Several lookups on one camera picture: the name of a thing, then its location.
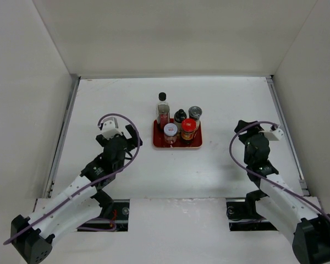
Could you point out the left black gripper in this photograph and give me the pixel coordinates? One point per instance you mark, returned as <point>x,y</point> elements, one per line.
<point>132,142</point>

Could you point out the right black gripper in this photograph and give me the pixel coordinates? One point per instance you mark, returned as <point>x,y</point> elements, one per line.
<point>252,131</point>

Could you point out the small spice jar white lid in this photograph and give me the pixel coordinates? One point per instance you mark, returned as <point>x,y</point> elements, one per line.
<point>170,133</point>

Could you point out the dark sauce bottle black cap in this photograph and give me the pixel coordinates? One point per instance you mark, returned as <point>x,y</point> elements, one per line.
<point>163,111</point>

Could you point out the small black dome cap bottle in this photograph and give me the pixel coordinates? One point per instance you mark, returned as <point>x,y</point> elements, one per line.
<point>179,116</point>

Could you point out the red lid chili jar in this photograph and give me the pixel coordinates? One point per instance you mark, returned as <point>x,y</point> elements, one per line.
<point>188,128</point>

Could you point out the clear lid salt grinder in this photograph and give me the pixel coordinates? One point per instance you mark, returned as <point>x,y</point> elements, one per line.
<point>195,112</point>

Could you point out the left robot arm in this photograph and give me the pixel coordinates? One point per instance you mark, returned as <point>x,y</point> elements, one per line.
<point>34,236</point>

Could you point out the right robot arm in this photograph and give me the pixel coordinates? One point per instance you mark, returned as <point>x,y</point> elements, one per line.
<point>305,225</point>

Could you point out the red rectangular tray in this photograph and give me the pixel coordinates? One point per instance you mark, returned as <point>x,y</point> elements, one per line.
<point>160,143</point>

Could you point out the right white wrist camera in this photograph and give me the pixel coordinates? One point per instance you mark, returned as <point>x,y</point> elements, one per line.
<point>274,134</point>

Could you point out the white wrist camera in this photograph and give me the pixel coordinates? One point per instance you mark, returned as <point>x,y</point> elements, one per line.
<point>109,127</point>
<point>274,134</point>

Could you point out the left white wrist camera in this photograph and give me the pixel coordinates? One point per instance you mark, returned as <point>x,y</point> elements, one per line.
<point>109,127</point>

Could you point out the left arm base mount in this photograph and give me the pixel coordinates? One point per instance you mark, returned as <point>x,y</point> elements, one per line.
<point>113,218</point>

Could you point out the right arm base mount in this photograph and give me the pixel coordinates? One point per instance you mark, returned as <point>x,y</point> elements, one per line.
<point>242,215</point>

